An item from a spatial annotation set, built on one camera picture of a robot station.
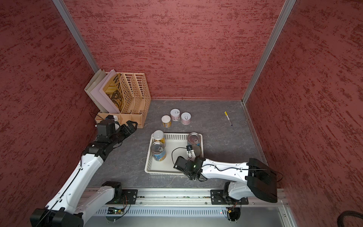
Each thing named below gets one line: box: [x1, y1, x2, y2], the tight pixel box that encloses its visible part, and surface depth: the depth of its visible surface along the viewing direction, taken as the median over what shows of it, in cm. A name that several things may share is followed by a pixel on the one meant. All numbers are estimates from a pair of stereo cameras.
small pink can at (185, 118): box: [180, 111, 192, 126], surface depth 105 cm
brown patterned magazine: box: [102, 72, 125, 113], surface depth 101 cm
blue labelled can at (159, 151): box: [151, 140, 167, 162], surface depth 83 cm
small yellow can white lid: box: [161, 114, 172, 129], surface depth 102 cm
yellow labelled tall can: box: [152, 129, 166, 145], surface depth 85 cm
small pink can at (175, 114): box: [170, 107, 182, 122], surface depth 108 cm
